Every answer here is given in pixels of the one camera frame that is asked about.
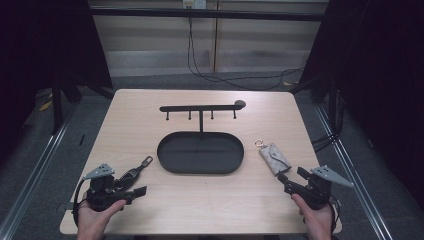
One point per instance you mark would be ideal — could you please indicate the black metal stand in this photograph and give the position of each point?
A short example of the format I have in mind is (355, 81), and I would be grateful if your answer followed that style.
(57, 106)

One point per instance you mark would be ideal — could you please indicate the dark curtain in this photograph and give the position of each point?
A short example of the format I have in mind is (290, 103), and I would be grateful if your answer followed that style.
(43, 50)
(376, 83)

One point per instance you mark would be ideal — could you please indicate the black horizontal metal bar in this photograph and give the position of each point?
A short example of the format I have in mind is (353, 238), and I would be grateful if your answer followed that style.
(206, 14)

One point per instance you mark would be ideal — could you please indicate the person's left hand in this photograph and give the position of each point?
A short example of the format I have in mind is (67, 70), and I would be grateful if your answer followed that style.
(91, 221)

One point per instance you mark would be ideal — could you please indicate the black key rack with tray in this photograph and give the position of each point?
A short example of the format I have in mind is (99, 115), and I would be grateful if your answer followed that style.
(200, 153)

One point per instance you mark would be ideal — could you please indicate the white wall outlet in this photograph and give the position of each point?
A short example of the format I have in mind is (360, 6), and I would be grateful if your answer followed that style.
(194, 3)

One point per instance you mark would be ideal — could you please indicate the aluminium floor rail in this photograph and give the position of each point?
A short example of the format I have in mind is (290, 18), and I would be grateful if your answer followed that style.
(356, 173)
(33, 173)

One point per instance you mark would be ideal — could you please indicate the small black floor strip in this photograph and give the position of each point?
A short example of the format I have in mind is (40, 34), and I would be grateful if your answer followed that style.
(82, 140)

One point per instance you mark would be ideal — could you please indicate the person's right hand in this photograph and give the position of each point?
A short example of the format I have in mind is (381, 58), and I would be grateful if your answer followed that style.
(318, 223)

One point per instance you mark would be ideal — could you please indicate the yellow tape piece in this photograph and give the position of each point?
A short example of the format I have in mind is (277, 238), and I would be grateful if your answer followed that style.
(45, 106)

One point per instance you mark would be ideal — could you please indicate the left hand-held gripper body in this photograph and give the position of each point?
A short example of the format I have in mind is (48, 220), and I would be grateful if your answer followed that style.
(100, 191)

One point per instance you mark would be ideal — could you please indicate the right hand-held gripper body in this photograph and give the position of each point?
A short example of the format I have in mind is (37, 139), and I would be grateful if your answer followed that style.
(318, 193)

